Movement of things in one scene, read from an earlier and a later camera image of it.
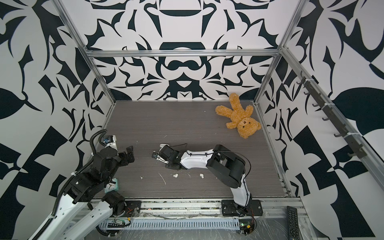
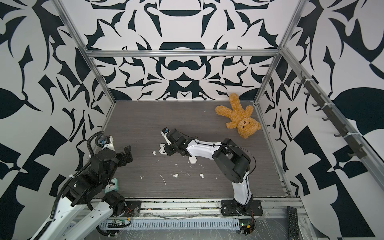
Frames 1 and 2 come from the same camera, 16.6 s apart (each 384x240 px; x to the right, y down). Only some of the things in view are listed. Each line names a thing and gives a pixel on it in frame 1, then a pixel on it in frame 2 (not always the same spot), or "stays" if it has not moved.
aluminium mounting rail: (271, 208) stays
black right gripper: (168, 166) -> (167, 149)
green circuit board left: (118, 223) stays
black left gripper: (124, 159) stays
